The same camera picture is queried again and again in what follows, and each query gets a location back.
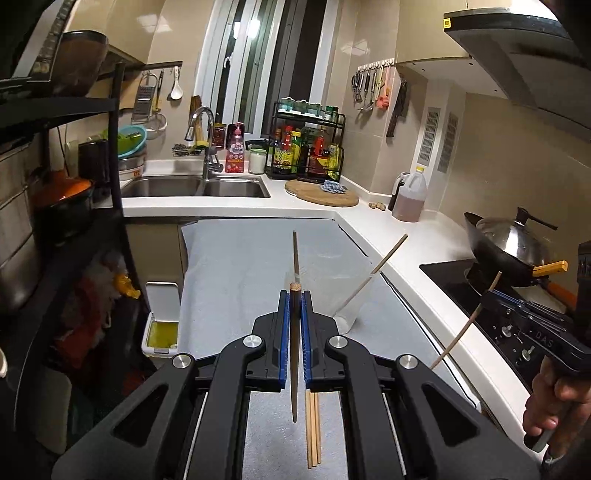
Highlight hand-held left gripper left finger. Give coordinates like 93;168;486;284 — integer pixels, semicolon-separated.
52;290;293;480

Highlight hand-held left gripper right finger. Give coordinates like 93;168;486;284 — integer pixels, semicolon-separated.
300;290;541;480

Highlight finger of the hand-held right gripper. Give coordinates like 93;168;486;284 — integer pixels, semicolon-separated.
480;295;522;342
490;290;568;319

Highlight dark brown chopstick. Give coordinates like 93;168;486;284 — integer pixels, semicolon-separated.
292;231;304;283
289;282;302;424

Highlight light wooden chopstick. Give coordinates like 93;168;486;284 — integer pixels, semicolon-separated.
336;233;409;315
430;271;503;370

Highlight person's right forearm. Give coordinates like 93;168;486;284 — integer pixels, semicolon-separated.
541;440;591;480

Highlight person's right hand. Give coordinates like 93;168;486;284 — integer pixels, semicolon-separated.
523;364;591;462

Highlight black wok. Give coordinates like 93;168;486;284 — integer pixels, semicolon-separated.
464;211;570;289

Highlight black cooktop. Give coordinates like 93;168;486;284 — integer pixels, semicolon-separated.
419;259;591;398

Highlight steel wok lid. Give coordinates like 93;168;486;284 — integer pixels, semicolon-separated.
475;207;559;269

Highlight grey table mat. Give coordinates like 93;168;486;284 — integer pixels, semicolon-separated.
178;218;481;480

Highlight white trash bin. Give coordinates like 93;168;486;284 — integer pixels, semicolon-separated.
141;281;182;358

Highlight round wooden cutting board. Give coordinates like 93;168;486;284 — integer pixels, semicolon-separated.
284;179;360;208

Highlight plastic cooking oil jug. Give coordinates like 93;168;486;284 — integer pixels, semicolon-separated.
392;166;428;223

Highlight white jar with green lid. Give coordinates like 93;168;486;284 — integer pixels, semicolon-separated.
248;145;267;175

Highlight dark bottle with white cap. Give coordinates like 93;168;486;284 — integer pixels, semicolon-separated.
388;172;411;212

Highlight stainless steel sink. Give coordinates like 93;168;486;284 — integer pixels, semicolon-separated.
121;174;272;199

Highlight group of sauce bottles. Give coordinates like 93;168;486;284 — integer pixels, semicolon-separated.
271;126;345;178

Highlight red detergent bottle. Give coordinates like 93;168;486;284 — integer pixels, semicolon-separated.
225;122;245;174

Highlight black spice rack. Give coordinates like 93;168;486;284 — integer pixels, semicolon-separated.
270;102;346;183

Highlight red plastic bags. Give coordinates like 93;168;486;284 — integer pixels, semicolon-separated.
51;258;144;393

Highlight chrome faucet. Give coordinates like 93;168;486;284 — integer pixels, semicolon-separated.
185;106;225;182

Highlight steel basin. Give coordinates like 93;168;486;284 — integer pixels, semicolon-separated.
117;152;148;182

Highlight row of spice jars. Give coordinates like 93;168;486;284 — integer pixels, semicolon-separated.
279;98;340;118

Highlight hanging cleaver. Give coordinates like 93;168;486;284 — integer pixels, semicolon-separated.
386;80;411;138

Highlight hanging mesh strainer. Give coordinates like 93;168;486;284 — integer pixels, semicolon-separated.
147;111;168;140

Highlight stacked bowls beside sink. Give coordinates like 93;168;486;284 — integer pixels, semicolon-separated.
107;126;148;158

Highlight black container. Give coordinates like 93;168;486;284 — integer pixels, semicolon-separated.
78;138;112;204

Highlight black shelf rack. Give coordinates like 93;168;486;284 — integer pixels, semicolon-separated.
0;62;185;480

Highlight hanging kitchen tools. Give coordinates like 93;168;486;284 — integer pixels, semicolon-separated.
351;59;397;112

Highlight range hood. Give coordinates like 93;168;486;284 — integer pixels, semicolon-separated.
443;0;591;130

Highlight orange pot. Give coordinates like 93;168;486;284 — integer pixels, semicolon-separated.
30;170;95;241

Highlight window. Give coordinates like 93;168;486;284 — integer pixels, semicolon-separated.
194;0;342;148

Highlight metal grater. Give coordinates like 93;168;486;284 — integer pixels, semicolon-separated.
131;74;155;125

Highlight narrow wall vent grille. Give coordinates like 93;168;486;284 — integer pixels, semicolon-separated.
438;112;459;175

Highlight wide wall vent grille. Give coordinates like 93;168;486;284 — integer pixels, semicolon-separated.
417;107;441;166

